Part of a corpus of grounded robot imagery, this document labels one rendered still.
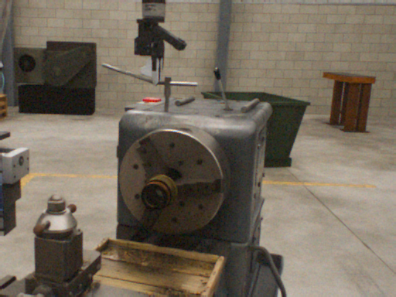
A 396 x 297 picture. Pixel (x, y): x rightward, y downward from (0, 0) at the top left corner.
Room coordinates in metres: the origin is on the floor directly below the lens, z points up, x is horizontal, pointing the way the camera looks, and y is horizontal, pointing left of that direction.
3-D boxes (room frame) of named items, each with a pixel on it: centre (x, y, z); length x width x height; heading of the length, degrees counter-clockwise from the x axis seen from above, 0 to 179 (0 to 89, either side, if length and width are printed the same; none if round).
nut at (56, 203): (0.89, 0.16, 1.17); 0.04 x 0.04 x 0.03
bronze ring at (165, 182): (1.26, -0.05, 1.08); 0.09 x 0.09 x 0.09; 71
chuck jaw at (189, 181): (1.30, -0.16, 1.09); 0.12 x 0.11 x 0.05; 71
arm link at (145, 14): (1.62, -0.03, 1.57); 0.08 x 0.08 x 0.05
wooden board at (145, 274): (1.17, -0.02, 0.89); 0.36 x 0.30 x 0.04; 71
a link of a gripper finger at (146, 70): (1.60, -0.02, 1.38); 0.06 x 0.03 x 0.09; 71
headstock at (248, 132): (1.79, -0.22, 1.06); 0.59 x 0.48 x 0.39; 161
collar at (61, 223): (0.89, 0.16, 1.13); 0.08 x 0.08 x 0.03
